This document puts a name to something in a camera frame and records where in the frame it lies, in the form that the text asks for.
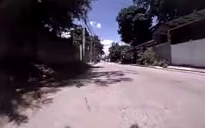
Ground grey concrete road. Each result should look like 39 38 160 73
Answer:
0 60 205 128

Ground tall dark trees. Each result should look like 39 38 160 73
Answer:
115 0 205 48

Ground distant green trees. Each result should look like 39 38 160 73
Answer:
107 42 135 64

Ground grey utility pole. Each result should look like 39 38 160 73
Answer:
89 36 94 63
81 27 87 63

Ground building with white wall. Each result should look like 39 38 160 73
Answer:
135 6 205 70

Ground pale concrete sidewalk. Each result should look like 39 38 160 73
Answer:
149 64 205 76

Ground dark overhanging trees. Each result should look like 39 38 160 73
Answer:
0 0 95 68

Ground shaded grey wall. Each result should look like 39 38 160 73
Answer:
33 33 82 65

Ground green bush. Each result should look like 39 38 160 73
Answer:
136 48 170 68

